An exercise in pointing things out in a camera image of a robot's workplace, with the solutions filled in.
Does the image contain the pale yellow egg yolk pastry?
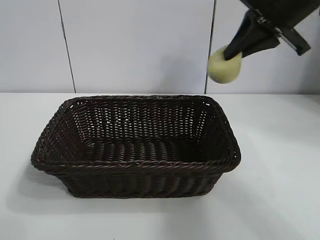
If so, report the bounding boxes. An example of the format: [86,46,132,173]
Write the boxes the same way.
[208,46,244,84]

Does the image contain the dark brown wicker basket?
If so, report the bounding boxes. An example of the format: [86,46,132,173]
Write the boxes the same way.
[31,94,243,200]

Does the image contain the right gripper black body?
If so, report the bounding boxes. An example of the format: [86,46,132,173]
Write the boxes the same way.
[241,0,320,56]

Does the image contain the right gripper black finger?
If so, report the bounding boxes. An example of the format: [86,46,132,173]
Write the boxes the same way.
[240,27,281,59]
[223,11,261,61]

